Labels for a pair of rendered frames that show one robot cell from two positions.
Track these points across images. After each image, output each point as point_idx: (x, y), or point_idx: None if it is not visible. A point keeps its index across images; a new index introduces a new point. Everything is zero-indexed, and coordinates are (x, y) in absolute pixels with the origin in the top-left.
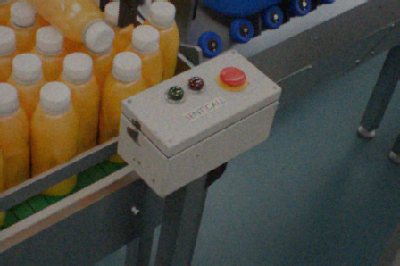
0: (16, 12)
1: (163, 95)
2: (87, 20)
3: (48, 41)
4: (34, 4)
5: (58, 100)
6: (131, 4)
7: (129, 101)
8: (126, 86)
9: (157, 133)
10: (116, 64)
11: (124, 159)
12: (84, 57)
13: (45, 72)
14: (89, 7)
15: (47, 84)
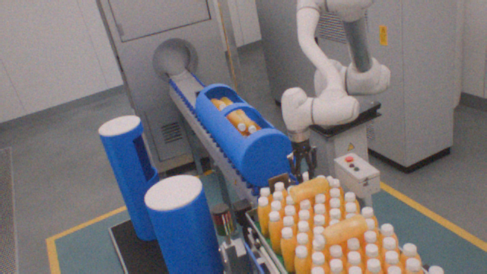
0: (307, 203)
1: (356, 171)
2: (326, 179)
3: (323, 196)
4: (311, 194)
5: (354, 194)
6: (313, 173)
7: (359, 177)
8: (340, 186)
9: (373, 173)
10: (336, 183)
11: (364, 196)
12: (332, 189)
13: (328, 206)
14: (322, 177)
15: (346, 196)
